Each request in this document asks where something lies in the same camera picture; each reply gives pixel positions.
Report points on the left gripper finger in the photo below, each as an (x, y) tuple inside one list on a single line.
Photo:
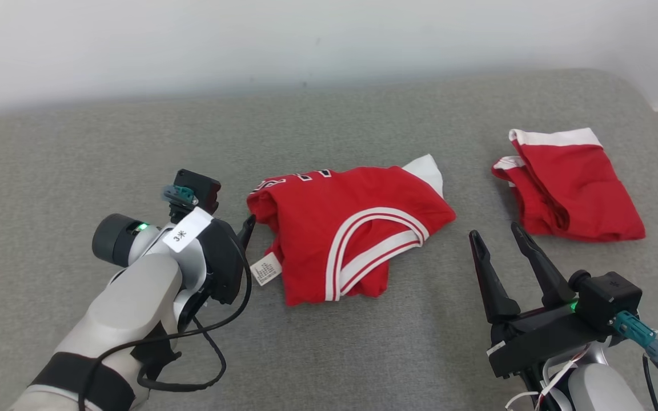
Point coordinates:
[(248, 231)]

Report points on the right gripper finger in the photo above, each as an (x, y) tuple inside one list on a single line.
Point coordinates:
[(546, 274), (494, 285)]

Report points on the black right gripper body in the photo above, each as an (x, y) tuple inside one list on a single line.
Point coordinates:
[(534, 339)]

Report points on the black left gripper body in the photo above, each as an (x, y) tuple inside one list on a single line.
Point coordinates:
[(223, 262)]

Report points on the red Bulls basketball jersey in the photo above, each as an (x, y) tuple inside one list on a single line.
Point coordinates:
[(317, 228)]

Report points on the red shorts with white stripe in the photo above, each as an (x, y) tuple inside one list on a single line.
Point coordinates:
[(580, 194)]

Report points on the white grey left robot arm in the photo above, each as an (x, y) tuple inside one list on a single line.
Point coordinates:
[(129, 308)]

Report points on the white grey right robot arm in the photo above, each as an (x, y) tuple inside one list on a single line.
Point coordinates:
[(597, 388)]

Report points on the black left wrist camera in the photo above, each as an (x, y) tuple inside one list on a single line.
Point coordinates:
[(200, 188)]

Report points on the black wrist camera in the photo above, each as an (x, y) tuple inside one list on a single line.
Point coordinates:
[(200, 188), (612, 297)]

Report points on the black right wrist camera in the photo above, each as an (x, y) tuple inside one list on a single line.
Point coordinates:
[(612, 297)]

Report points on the teal left camera connector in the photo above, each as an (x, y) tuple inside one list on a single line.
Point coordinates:
[(179, 196)]

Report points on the teal camera connector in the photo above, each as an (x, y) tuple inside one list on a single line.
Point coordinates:
[(637, 334), (179, 196)]

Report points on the teal right camera connector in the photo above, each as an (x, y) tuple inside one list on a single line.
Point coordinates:
[(637, 334)]

